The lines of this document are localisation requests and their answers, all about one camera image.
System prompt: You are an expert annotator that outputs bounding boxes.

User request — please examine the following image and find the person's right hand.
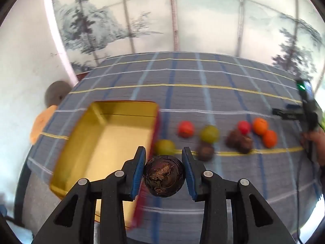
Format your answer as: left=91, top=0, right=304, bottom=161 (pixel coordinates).
left=301, top=129, right=325, bottom=158

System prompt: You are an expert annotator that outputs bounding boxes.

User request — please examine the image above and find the yellow-green round fruit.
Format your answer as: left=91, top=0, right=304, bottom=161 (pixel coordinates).
left=199, top=125, right=220, bottom=143
left=154, top=139, right=176, bottom=156

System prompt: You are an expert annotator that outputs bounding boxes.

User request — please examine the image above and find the grey plaid cloth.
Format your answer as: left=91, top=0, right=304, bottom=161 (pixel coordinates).
left=24, top=52, right=323, bottom=244

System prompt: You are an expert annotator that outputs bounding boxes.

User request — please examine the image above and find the dark brown water chestnut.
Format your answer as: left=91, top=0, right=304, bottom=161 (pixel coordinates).
left=143, top=156, right=186, bottom=197

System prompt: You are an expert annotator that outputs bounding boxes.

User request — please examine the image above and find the orange tangerine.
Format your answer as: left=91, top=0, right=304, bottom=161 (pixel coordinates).
left=262, top=130, right=278, bottom=148
left=252, top=118, right=269, bottom=136

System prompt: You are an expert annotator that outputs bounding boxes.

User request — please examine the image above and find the red tomato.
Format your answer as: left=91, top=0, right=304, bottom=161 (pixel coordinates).
left=237, top=121, right=252, bottom=135
left=177, top=121, right=195, bottom=138

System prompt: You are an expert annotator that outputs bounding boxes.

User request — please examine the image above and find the small brown water chestnut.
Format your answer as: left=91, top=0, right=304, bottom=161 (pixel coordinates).
left=197, top=142, right=215, bottom=162

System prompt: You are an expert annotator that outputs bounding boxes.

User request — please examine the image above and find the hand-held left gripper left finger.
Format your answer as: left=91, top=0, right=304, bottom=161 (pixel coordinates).
left=33, top=146, right=147, bottom=244

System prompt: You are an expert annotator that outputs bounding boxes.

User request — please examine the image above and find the red and gold tin box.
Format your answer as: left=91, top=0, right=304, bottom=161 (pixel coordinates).
left=49, top=100, right=161, bottom=232

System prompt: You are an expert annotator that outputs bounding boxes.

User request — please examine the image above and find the orange round object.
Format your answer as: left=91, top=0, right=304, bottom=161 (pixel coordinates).
left=30, top=105, right=57, bottom=144

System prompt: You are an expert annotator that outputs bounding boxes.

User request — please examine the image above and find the painted landscape folding screen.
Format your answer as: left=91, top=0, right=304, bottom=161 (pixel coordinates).
left=52, top=0, right=325, bottom=92

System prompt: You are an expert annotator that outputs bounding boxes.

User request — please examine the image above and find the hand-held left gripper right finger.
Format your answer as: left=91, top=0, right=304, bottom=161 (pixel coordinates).
left=181, top=147, right=296, bottom=244

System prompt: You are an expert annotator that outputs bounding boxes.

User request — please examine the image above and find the large brown water chestnut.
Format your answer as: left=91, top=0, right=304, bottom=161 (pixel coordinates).
left=237, top=135, right=254, bottom=154

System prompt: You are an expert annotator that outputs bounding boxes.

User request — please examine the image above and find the grey round object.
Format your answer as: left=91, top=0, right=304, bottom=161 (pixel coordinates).
left=44, top=81, right=73, bottom=107

